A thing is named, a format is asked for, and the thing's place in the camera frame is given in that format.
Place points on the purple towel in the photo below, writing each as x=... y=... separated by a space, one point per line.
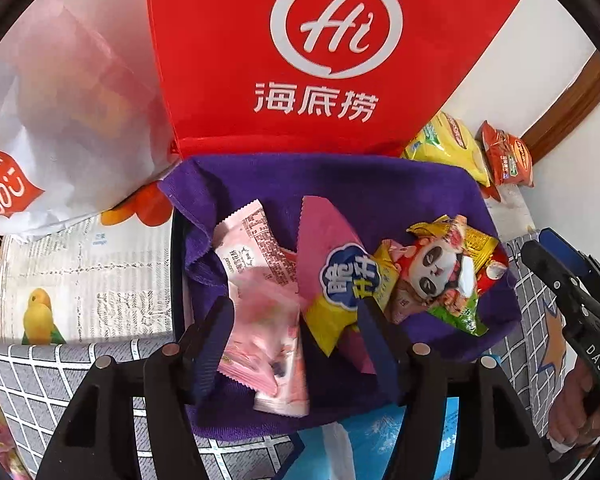
x=380 y=185

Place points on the light pink snack packet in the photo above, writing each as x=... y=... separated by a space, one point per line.
x=265 y=350

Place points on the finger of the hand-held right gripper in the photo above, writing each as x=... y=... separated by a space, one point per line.
x=570 y=257
x=547 y=265

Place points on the red paper bag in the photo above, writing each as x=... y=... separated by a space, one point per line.
x=220 y=70

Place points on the brown wooden door frame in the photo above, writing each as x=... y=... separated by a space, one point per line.
x=570 y=105

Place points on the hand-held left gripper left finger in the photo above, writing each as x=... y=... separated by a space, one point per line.
x=212 y=350

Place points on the yellow snack packet blue label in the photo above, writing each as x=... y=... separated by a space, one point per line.
x=340 y=300

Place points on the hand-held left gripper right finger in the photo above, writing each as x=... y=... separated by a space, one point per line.
x=380 y=355

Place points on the orange chips bag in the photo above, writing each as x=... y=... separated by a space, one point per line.
x=507 y=157

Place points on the magenta snack packet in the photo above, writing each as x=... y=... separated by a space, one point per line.
x=325 y=230

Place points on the person's right hand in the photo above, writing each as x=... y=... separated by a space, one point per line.
x=570 y=420

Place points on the pink white text snack packet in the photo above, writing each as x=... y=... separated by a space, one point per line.
x=255 y=245

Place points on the grey checked blanket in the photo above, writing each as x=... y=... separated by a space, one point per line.
x=30 y=375

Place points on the yellow chips bag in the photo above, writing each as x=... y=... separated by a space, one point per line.
x=452 y=147

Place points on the yellow triangular snack packet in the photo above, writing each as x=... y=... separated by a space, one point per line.
x=475 y=242

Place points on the green and red snack packet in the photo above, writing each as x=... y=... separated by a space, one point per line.
x=430 y=280

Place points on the blue tissue pack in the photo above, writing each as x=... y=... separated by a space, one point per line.
x=380 y=440

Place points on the white plastic bag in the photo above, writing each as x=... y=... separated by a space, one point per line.
x=55 y=120

